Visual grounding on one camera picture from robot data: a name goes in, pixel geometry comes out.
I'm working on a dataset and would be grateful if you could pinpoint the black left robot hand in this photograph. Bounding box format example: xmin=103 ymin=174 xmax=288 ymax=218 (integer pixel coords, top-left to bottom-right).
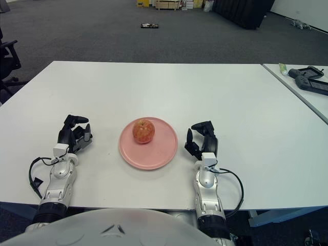
xmin=57 ymin=114 xmax=94 ymax=154

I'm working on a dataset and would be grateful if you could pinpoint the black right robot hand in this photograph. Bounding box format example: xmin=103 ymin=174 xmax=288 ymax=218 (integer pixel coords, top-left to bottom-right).
xmin=184 ymin=120 xmax=219 ymax=161

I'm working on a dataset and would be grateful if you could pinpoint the red yellow apple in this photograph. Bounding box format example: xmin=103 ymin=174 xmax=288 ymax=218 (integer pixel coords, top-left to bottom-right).
xmin=132 ymin=117 xmax=156 ymax=145

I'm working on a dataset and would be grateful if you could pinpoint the pink round plate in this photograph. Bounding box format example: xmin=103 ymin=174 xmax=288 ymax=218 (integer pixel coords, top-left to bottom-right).
xmin=118 ymin=116 xmax=178 ymax=171

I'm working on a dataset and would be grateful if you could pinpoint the black office chair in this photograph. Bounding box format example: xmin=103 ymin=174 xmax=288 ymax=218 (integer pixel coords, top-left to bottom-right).
xmin=0 ymin=25 xmax=26 ymax=103

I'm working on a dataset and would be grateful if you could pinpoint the grey robot torso shell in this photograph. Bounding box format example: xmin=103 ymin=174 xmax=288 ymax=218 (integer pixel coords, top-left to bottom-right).
xmin=0 ymin=208 xmax=223 ymax=246

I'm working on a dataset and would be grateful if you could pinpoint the black handheld controller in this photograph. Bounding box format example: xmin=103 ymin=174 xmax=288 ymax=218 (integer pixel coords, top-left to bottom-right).
xmin=288 ymin=66 xmax=325 ymax=79
xmin=295 ymin=76 xmax=328 ymax=96

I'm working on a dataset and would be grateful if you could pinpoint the black draped curtain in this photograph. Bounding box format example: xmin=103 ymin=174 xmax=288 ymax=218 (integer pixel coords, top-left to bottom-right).
xmin=212 ymin=0 xmax=275 ymax=30

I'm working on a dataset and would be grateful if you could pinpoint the wooden pallet crate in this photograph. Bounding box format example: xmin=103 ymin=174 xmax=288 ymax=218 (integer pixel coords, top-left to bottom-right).
xmin=155 ymin=0 xmax=180 ymax=10

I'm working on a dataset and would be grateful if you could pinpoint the grey robot dog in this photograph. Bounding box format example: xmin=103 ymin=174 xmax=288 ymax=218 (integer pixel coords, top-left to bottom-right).
xmin=291 ymin=18 xmax=313 ymax=30

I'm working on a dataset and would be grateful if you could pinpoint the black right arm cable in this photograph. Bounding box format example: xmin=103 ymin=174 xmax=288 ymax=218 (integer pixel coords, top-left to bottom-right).
xmin=209 ymin=166 xmax=243 ymax=218

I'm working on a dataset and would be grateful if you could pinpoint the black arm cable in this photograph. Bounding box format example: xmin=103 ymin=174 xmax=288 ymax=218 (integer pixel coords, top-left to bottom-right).
xmin=28 ymin=156 xmax=57 ymax=198
xmin=209 ymin=166 xmax=243 ymax=218

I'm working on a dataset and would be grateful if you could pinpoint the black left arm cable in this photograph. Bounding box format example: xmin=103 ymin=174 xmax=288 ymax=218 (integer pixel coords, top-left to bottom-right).
xmin=28 ymin=156 xmax=57 ymax=198

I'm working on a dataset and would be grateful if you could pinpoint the blue table frame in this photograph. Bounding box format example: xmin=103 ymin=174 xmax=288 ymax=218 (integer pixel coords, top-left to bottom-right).
xmin=0 ymin=202 xmax=328 ymax=228

